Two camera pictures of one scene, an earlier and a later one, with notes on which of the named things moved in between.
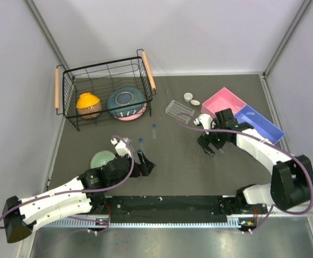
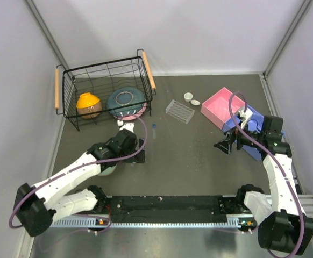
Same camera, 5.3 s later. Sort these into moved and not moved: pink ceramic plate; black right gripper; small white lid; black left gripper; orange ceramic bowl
Moved: black right gripper; black left gripper
Not moved: orange ceramic bowl; pink ceramic plate; small white lid
